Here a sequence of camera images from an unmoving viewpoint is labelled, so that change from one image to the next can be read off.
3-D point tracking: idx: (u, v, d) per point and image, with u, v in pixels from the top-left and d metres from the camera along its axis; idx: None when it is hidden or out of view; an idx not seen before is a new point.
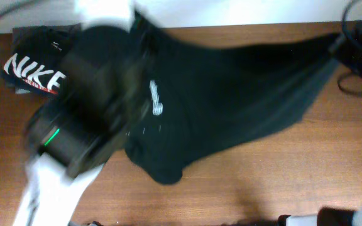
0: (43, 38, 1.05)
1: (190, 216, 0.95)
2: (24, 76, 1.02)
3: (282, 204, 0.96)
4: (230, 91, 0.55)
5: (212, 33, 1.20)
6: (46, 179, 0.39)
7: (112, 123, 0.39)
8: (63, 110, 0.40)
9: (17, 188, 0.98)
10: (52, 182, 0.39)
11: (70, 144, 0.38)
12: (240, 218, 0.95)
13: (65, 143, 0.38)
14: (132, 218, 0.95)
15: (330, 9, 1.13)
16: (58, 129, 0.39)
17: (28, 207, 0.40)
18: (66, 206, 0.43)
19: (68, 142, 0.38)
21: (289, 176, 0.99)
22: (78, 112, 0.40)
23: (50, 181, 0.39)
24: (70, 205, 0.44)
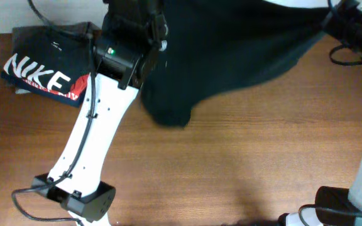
0: (43, 39, 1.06)
1: (190, 216, 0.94)
2: (24, 76, 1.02)
3: (283, 204, 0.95)
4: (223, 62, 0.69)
5: None
6: (104, 88, 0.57)
7: (148, 38, 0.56)
8: (110, 39, 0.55)
9: (16, 187, 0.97)
10: (109, 87, 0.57)
11: (120, 58, 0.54)
12: (240, 218, 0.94)
13: (117, 54, 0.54)
14: (132, 219, 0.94)
15: None
16: (114, 49, 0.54)
17: (87, 117, 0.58)
18: (115, 116, 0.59)
19: (118, 56, 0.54)
21: (289, 175, 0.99)
22: (119, 39, 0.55)
23: (107, 89, 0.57)
24: (116, 118, 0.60)
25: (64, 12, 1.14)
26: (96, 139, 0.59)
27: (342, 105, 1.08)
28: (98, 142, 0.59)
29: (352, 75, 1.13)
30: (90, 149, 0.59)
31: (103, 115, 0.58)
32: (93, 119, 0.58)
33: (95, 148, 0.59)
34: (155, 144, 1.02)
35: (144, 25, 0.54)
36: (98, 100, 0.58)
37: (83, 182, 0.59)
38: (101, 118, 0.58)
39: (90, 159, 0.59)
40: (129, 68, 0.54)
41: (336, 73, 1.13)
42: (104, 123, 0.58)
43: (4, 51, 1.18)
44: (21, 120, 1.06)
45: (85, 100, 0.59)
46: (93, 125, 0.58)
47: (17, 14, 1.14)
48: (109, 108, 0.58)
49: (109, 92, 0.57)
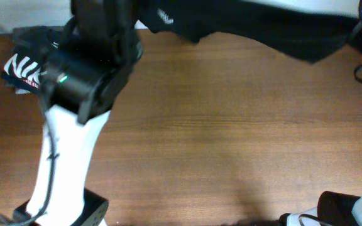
0: (42, 38, 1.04)
1: (190, 216, 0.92)
2: (24, 76, 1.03)
3: (283, 204, 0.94)
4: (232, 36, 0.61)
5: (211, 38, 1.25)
6: (60, 122, 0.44)
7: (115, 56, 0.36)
8: (61, 56, 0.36)
9: (13, 186, 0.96)
10: (68, 122, 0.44)
11: (76, 81, 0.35)
12: (240, 218, 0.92)
13: (68, 81, 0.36)
14: (131, 218, 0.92)
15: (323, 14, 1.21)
16: (66, 75, 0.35)
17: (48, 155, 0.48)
18: (83, 146, 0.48)
19: (67, 85, 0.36)
21: (288, 175, 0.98)
22: (75, 54, 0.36)
23: (65, 122, 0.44)
24: (83, 149, 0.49)
25: (65, 14, 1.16)
26: (65, 176, 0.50)
27: (340, 106, 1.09)
28: (67, 179, 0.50)
29: (347, 78, 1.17)
30: (60, 187, 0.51)
31: (66, 153, 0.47)
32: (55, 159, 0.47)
33: (63, 186, 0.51)
34: (155, 144, 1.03)
35: (109, 37, 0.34)
36: (58, 137, 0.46)
37: (60, 218, 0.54)
38: (65, 156, 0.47)
39: (62, 195, 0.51)
40: (85, 96, 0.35)
41: (331, 76, 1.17)
42: (70, 160, 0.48)
43: (5, 53, 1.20)
44: (20, 119, 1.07)
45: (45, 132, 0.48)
46: (56, 164, 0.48)
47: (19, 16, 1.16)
48: (72, 145, 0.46)
49: (68, 127, 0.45)
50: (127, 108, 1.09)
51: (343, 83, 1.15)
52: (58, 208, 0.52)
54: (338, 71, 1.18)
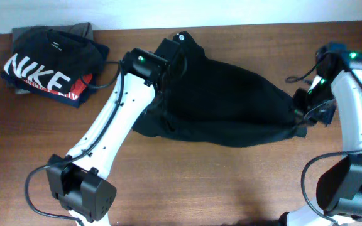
0: (42, 38, 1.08)
1: (190, 216, 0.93)
2: (24, 76, 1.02)
3: (283, 204, 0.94)
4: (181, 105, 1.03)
5: (210, 33, 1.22)
6: (134, 82, 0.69)
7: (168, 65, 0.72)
8: (140, 51, 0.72)
9: (12, 186, 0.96)
10: (137, 83, 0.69)
11: (144, 65, 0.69)
12: (240, 218, 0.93)
13: (145, 64, 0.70)
14: (132, 218, 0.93)
15: (322, 9, 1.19)
16: (143, 58, 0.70)
17: (113, 103, 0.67)
18: (138, 106, 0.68)
19: (144, 65, 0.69)
21: (288, 175, 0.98)
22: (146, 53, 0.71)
23: (134, 85, 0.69)
24: (139, 108, 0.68)
25: (61, 13, 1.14)
26: (120, 122, 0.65)
27: None
28: (122, 125, 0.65)
29: None
30: (114, 130, 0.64)
31: (129, 103, 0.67)
32: (120, 106, 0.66)
33: (114, 130, 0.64)
34: (154, 142, 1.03)
35: (163, 63, 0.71)
36: (126, 92, 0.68)
37: (101, 162, 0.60)
38: (126, 105, 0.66)
39: (112, 140, 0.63)
40: (151, 76, 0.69)
41: None
42: (129, 110, 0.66)
43: (5, 51, 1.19)
44: (19, 119, 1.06)
45: (114, 92, 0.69)
46: (119, 111, 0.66)
47: (17, 14, 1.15)
48: (134, 98, 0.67)
49: (135, 86, 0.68)
50: None
51: None
52: (104, 150, 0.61)
54: None
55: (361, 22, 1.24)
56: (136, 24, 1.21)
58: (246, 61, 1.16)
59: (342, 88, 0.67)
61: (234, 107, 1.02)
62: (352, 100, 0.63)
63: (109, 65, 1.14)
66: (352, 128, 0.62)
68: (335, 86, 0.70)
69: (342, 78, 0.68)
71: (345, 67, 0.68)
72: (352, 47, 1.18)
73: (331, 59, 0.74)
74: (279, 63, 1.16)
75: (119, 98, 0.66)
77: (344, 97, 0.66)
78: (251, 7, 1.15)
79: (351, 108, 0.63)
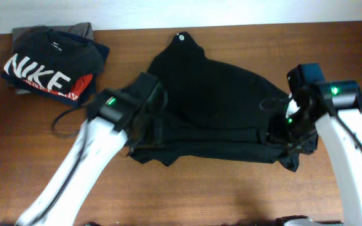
0: (41, 38, 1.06)
1: (190, 216, 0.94)
2: (24, 76, 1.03)
3: (282, 204, 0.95)
4: (180, 115, 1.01)
5: (210, 34, 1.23)
6: (102, 130, 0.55)
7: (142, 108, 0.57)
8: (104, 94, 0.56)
9: (14, 186, 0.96)
10: (102, 132, 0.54)
11: (112, 110, 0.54)
12: (240, 218, 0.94)
13: (115, 105, 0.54)
14: (132, 218, 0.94)
15: (325, 9, 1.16)
16: (114, 99, 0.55)
17: (74, 157, 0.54)
18: (102, 159, 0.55)
19: (115, 107, 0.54)
21: (288, 176, 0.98)
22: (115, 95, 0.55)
23: (102, 132, 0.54)
24: (103, 161, 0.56)
25: (61, 13, 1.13)
26: (81, 179, 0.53)
27: None
28: (82, 182, 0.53)
29: (347, 78, 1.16)
30: (72, 191, 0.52)
31: (92, 156, 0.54)
32: (80, 161, 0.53)
33: (76, 191, 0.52)
34: None
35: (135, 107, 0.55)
36: (90, 140, 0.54)
37: None
38: (87, 161, 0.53)
39: (71, 199, 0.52)
40: (123, 119, 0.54)
41: (331, 75, 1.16)
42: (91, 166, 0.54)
43: (5, 51, 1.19)
44: (19, 120, 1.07)
45: (77, 140, 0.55)
46: (79, 167, 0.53)
47: (16, 16, 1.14)
48: (98, 150, 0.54)
49: (104, 132, 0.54)
50: None
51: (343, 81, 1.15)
52: (63, 215, 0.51)
54: (339, 69, 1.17)
55: None
56: (136, 24, 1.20)
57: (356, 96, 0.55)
58: (246, 63, 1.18)
59: (329, 137, 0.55)
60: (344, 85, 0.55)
61: (229, 119, 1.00)
62: (344, 152, 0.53)
63: (109, 68, 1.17)
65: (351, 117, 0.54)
66: (349, 189, 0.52)
68: (320, 127, 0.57)
69: (327, 122, 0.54)
71: (331, 110, 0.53)
72: (351, 49, 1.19)
73: (310, 98, 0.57)
74: (278, 64, 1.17)
75: (80, 150, 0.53)
77: (332, 146, 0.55)
78: (252, 8, 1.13)
79: (345, 166, 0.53)
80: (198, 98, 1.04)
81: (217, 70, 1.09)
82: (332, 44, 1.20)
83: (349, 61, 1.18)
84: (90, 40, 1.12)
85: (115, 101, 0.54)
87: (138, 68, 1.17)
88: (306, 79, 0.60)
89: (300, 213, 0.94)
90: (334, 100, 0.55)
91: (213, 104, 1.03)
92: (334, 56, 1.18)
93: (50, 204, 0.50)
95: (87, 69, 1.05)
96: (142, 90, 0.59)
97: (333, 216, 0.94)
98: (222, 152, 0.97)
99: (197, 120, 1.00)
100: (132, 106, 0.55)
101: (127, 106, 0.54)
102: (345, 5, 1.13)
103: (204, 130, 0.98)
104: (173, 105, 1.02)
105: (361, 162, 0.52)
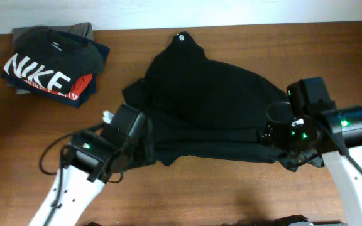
0: (41, 37, 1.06)
1: (190, 216, 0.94)
2: (24, 76, 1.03)
3: (282, 204, 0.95)
4: (179, 116, 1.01)
5: (210, 34, 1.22)
6: (76, 176, 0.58)
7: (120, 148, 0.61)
8: (83, 138, 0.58)
9: (14, 186, 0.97)
10: (75, 179, 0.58)
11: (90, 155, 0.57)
12: (239, 218, 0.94)
13: (94, 149, 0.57)
14: (132, 218, 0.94)
15: (326, 10, 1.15)
16: (90, 144, 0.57)
17: (51, 203, 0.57)
18: (81, 205, 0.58)
19: (90, 153, 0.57)
21: (288, 176, 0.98)
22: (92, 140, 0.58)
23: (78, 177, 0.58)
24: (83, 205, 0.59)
25: (61, 13, 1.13)
26: None
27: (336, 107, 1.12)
28: None
29: (347, 78, 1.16)
30: None
31: (67, 204, 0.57)
32: (56, 208, 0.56)
33: None
34: None
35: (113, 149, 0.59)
36: (65, 189, 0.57)
37: None
38: (63, 208, 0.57)
39: None
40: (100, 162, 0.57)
41: (331, 75, 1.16)
42: (65, 214, 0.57)
43: (5, 51, 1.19)
44: (19, 120, 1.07)
45: (53, 189, 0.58)
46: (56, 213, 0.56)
47: (16, 16, 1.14)
48: (74, 198, 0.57)
49: (78, 179, 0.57)
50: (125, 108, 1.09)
51: (342, 83, 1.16)
52: None
54: (340, 70, 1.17)
55: None
56: (135, 24, 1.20)
57: None
58: (247, 63, 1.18)
59: (339, 174, 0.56)
60: (354, 113, 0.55)
61: (229, 120, 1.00)
62: (354, 190, 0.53)
63: (109, 68, 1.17)
65: (361, 153, 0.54)
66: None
68: (330, 162, 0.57)
69: (336, 158, 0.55)
71: (342, 147, 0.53)
72: (351, 50, 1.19)
73: (320, 131, 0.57)
74: (278, 64, 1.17)
75: (55, 200, 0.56)
77: (342, 183, 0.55)
78: (252, 8, 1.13)
79: (357, 204, 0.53)
80: (198, 99, 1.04)
81: (215, 70, 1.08)
82: (332, 45, 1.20)
83: (349, 62, 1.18)
84: (90, 40, 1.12)
85: (95, 147, 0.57)
87: (138, 68, 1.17)
88: (311, 102, 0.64)
89: (299, 213, 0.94)
90: (345, 131, 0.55)
91: (213, 105, 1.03)
92: (334, 56, 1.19)
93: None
95: (87, 69, 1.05)
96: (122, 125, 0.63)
97: (332, 216, 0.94)
98: (221, 153, 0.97)
99: (197, 122, 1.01)
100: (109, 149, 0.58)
101: (104, 150, 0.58)
102: (347, 5, 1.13)
103: (204, 130, 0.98)
104: (173, 106, 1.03)
105: None
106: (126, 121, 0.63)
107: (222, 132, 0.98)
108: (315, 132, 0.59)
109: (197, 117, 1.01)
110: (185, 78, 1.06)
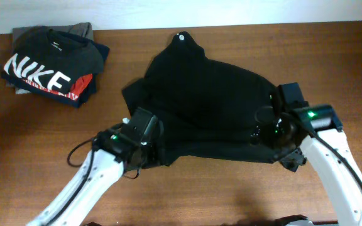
0: (42, 38, 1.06)
1: (190, 216, 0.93)
2: (24, 76, 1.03)
3: (283, 204, 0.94)
4: (180, 117, 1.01)
5: (210, 33, 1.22)
6: (106, 159, 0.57)
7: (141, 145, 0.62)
8: (104, 134, 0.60)
9: (14, 186, 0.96)
10: (107, 161, 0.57)
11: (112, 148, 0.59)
12: (240, 218, 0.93)
13: (119, 141, 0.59)
14: (132, 218, 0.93)
15: (325, 9, 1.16)
16: (116, 136, 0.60)
17: (81, 177, 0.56)
18: (107, 182, 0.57)
19: (115, 144, 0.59)
21: (288, 176, 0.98)
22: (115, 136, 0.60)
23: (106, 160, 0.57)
24: (109, 182, 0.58)
25: (61, 12, 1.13)
26: (86, 198, 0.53)
27: (339, 104, 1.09)
28: (87, 201, 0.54)
29: (350, 76, 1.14)
30: (76, 207, 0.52)
31: (96, 181, 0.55)
32: (87, 181, 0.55)
33: (80, 211, 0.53)
34: None
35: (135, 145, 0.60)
36: (95, 167, 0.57)
37: None
38: (94, 181, 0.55)
39: (71, 217, 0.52)
40: (124, 154, 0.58)
41: (332, 73, 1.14)
42: (94, 188, 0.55)
43: (5, 51, 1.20)
44: (19, 120, 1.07)
45: (82, 166, 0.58)
46: (85, 186, 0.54)
47: (16, 15, 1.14)
48: (104, 174, 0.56)
49: (108, 160, 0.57)
50: (124, 108, 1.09)
51: (345, 80, 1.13)
52: None
54: (342, 68, 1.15)
55: (361, 22, 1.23)
56: (135, 24, 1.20)
57: (332, 118, 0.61)
58: (247, 63, 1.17)
59: (314, 156, 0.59)
60: (320, 110, 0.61)
61: (229, 121, 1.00)
62: (329, 167, 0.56)
63: (109, 67, 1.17)
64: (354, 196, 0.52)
65: (330, 135, 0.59)
66: (340, 200, 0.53)
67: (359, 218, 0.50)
68: (306, 149, 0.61)
69: (310, 143, 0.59)
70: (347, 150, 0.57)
71: (311, 131, 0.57)
72: (351, 49, 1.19)
73: (291, 122, 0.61)
74: (279, 63, 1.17)
75: (87, 172, 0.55)
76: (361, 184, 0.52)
77: (319, 164, 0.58)
78: (252, 8, 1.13)
79: (332, 179, 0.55)
80: (199, 100, 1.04)
81: (215, 70, 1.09)
82: (332, 44, 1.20)
83: (351, 60, 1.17)
84: (90, 40, 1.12)
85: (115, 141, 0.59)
87: (137, 67, 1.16)
88: (287, 100, 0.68)
89: (300, 213, 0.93)
90: (316, 124, 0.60)
91: (213, 105, 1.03)
92: (334, 55, 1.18)
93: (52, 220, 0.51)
95: (87, 69, 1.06)
96: (141, 123, 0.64)
97: (333, 216, 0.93)
98: (223, 152, 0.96)
99: (198, 122, 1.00)
100: (131, 142, 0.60)
101: (126, 145, 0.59)
102: (344, 4, 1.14)
103: (205, 131, 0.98)
104: (175, 107, 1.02)
105: (347, 177, 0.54)
106: (144, 119, 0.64)
107: (222, 134, 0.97)
108: (287, 125, 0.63)
109: (198, 118, 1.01)
110: (186, 79, 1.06)
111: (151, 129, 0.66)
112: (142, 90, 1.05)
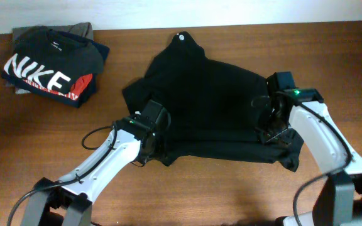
0: (41, 37, 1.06)
1: (190, 216, 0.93)
2: (24, 76, 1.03)
3: (283, 204, 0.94)
4: (180, 116, 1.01)
5: (210, 33, 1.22)
6: (127, 136, 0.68)
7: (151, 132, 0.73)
8: (122, 120, 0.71)
9: (13, 187, 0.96)
10: (127, 137, 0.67)
11: (129, 130, 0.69)
12: (240, 218, 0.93)
13: (134, 125, 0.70)
14: (132, 219, 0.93)
15: (323, 9, 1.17)
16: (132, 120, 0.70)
17: (107, 145, 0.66)
18: (127, 155, 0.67)
19: (131, 127, 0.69)
21: (288, 175, 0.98)
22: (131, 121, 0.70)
23: (127, 136, 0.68)
24: (129, 154, 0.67)
25: (61, 13, 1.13)
26: (112, 163, 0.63)
27: (340, 104, 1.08)
28: (112, 166, 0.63)
29: (349, 76, 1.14)
30: (104, 167, 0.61)
31: (120, 150, 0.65)
32: (112, 149, 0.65)
33: (106, 172, 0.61)
34: None
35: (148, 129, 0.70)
36: (118, 140, 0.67)
37: (89, 188, 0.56)
38: (119, 150, 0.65)
39: (100, 175, 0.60)
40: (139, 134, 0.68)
41: (332, 73, 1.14)
42: (118, 156, 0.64)
43: (5, 51, 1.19)
44: (19, 119, 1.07)
45: (107, 140, 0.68)
46: (112, 153, 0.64)
47: (16, 15, 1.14)
48: (126, 145, 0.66)
49: (129, 136, 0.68)
50: (124, 108, 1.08)
51: (345, 80, 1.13)
52: (95, 181, 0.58)
54: (341, 68, 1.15)
55: (359, 22, 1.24)
56: (135, 24, 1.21)
57: (315, 95, 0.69)
58: (247, 62, 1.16)
59: (298, 120, 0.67)
60: (305, 92, 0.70)
61: (228, 120, 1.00)
62: (311, 125, 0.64)
63: (109, 67, 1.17)
64: (332, 144, 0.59)
65: (313, 106, 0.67)
66: (321, 149, 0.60)
67: (337, 159, 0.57)
68: (292, 120, 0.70)
69: (295, 111, 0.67)
70: (327, 115, 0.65)
71: (296, 102, 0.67)
72: (351, 49, 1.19)
73: (280, 100, 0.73)
74: (279, 62, 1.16)
75: (112, 142, 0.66)
76: (338, 134, 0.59)
77: (303, 126, 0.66)
78: (251, 7, 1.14)
79: (313, 133, 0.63)
80: (198, 98, 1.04)
81: (215, 69, 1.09)
82: (332, 44, 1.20)
83: (350, 60, 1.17)
84: (90, 40, 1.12)
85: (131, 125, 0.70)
87: (137, 66, 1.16)
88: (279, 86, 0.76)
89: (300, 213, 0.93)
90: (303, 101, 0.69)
91: (213, 103, 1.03)
92: (334, 55, 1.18)
93: (84, 173, 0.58)
95: (87, 68, 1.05)
96: (151, 110, 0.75)
97: None
98: (222, 153, 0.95)
99: (197, 120, 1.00)
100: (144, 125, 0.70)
101: (139, 127, 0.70)
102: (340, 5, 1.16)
103: (205, 130, 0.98)
104: (174, 105, 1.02)
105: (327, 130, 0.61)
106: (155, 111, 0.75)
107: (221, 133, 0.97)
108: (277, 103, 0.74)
109: (197, 117, 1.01)
110: (184, 78, 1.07)
111: (159, 119, 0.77)
112: (142, 89, 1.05)
